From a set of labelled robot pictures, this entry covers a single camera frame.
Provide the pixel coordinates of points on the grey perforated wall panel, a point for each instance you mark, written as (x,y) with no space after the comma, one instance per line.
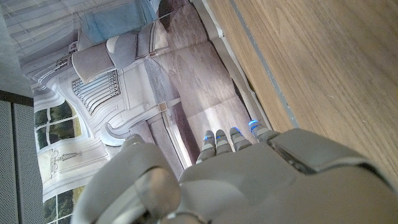
(18,161)

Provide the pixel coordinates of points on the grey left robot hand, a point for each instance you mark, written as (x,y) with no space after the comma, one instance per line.
(248,186)

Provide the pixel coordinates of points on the printed living room backdrop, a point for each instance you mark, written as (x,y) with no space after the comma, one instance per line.
(140,77)

